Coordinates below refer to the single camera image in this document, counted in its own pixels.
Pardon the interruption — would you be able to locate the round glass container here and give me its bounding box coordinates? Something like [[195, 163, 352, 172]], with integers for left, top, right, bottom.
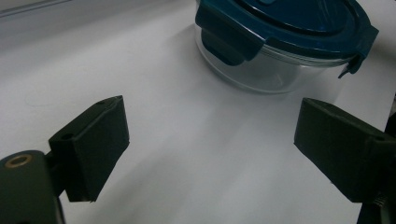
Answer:
[[194, 24, 357, 95]]

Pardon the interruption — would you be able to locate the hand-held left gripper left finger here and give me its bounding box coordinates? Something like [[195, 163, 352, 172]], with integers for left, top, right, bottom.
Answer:
[[48, 94, 131, 203]]

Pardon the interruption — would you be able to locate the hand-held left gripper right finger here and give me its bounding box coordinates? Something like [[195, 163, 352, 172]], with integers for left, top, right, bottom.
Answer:
[[293, 97, 396, 204]]

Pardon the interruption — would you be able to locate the glass container with blue lid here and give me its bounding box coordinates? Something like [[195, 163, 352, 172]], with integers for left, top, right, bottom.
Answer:
[[194, 0, 380, 79]]

